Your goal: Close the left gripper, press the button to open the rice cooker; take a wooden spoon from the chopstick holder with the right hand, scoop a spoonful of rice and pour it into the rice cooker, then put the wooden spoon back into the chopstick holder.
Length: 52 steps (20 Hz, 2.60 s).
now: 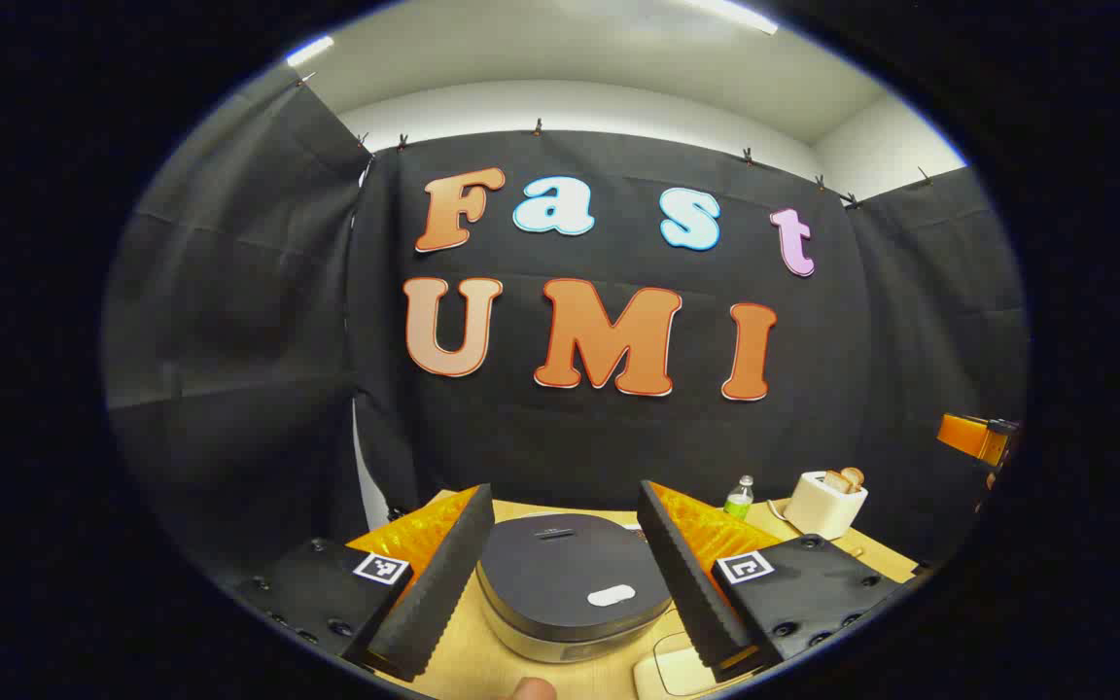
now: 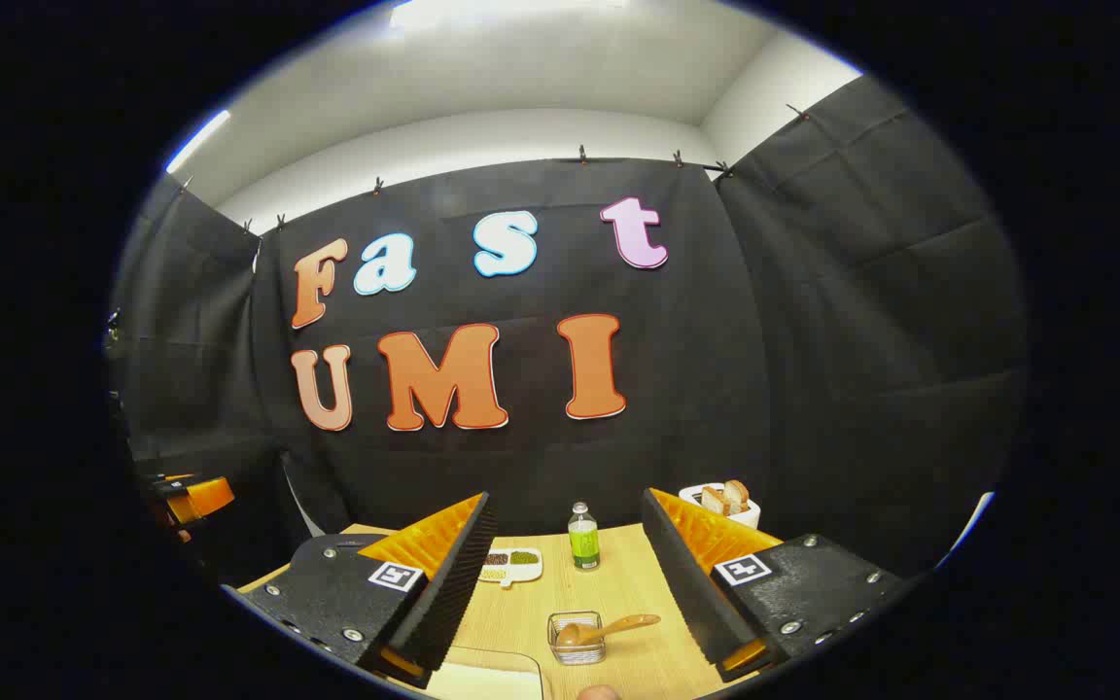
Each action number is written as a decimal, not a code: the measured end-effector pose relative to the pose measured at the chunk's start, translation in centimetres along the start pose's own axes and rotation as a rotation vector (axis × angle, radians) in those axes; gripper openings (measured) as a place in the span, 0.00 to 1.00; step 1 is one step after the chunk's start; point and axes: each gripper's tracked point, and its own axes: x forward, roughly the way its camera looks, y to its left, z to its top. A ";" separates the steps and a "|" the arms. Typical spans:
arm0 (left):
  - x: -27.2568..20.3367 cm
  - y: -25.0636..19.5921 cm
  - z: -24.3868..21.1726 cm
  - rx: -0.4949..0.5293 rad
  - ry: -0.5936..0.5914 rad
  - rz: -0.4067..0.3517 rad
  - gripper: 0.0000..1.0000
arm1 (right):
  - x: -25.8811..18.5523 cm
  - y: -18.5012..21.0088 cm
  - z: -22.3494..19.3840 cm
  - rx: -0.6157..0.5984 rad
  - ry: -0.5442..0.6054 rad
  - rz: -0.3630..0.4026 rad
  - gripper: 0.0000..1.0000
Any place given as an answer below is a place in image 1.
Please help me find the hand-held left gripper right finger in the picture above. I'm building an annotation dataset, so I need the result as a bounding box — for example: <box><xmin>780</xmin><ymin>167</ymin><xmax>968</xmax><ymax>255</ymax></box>
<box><xmin>636</xmin><ymin>479</ymin><xmax>916</xmax><ymax>683</ymax></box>

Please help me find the dark grey rice cooker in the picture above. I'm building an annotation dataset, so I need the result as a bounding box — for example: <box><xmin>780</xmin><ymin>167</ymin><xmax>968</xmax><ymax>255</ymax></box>
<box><xmin>475</xmin><ymin>512</ymin><xmax>675</xmax><ymax>665</ymax></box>

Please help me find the white toaster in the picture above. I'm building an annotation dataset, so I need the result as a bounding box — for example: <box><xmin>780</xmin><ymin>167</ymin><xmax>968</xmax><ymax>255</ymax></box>
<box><xmin>784</xmin><ymin>471</ymin><xmax>869</xmax><ymax>541</ymax></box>

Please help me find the black backdrop cloth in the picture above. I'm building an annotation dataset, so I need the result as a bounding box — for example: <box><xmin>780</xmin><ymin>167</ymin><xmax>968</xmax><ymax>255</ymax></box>
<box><xmin>101</xmin><ymin>68</ymin><xmax>1030</xmax><ymax>594</ymax></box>

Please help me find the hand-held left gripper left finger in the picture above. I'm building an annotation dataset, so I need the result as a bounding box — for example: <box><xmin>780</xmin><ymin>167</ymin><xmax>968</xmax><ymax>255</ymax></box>
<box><xmin>229</xmin><ymin>483</ymin><xmax>497</xmax><ymax>683</ymax></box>

